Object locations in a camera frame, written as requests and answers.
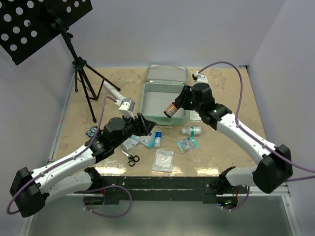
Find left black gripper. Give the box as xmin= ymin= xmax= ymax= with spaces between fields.
xmin=113 ymin=111 xmax=156 ymax=148

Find brown medicine bottle orange cap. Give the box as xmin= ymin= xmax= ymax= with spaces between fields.
xmin=164 ymin=102 xmax=179 ymax=118

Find blue plaster packet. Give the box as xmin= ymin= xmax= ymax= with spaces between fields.
xmin=131 ymin=133 xmax=155 ymax=148

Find blue label bandage roll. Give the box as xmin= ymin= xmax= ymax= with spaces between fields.
xmin=154 ymin=131 xmax=162 ymax=148

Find clear bottle green label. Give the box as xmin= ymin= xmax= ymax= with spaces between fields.
xmin=182 ymin=126 xmax=202 ymax=136

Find mint green medicine case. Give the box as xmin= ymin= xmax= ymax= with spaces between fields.
xmin=140 ymin=64 xmax=189 ymax=126

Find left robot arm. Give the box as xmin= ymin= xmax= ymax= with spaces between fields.
xmin=6 ymin=113 xmax=156 ymax=218

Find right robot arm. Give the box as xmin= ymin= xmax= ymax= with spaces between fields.
xmin=174 ymin=83 xmax=293 ymax=194

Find small clear plaster bag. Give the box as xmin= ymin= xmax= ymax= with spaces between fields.
xmin=121 ymin=138 xmax=140 ymax=151

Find teal cotton swab bag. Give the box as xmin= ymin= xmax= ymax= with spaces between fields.
xmin=177 ymin=136 xmax=199 ymax=153

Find white gauze pad packet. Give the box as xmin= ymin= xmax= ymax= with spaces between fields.
xmin=152 ymin=149 xmax=174 ymax=173

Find white microphone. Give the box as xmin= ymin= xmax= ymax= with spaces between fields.
xmin=103 ymin=81 xmax=125 ymax=101

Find blue owl toy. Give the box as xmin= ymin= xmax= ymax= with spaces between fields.
xmin=86 ymin=126 xmax=97 ymax=138

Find black perforated music stand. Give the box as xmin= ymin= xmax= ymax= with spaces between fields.
xmin=0 ymin=0 xmax=113 ymax=122

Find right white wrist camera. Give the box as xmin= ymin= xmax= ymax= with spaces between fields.
xmin=192 ymin=71 xmax=208 ymax=85

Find black handled scissors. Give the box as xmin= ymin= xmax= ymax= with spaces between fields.
xmin=122 ymin=150 xmax=140 ymax=167

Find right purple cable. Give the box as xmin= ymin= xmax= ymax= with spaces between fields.
xmin=196 ymin=61 xmax=315 ymax=212

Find purple cable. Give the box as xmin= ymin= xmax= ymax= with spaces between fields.
xmin=6 ymin=96 xmax=135 ymax=217
xmin=196 ymin=61 xmax=315 ymax=212

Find black base frame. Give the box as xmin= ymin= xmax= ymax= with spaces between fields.
xmin=73 ymin=176 xmax=249 ymax=206

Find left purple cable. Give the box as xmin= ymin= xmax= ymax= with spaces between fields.
xmin=6 ymin=96 xmax=135 ymax=217

